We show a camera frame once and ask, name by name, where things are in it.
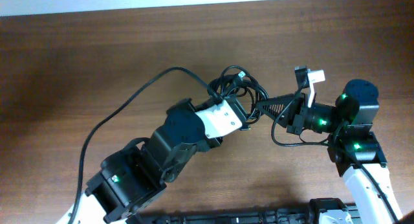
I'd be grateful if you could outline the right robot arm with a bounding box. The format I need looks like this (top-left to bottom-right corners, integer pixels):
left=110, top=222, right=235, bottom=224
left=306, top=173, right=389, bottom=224
left=256, top=78, right=402, bottom=223

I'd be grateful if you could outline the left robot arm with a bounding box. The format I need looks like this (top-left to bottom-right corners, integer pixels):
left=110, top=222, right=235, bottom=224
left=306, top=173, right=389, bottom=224
left=59, top=99, right=241, bottom=223

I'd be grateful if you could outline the black cable bundle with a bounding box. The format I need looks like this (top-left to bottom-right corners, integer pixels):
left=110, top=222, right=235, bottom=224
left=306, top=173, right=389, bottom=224
left=207, top=65, right=270, bottom=125

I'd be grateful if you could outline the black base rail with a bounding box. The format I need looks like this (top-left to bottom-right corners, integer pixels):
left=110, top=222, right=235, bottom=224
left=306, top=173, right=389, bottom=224
left=126, top=197, right=362, bottom=224

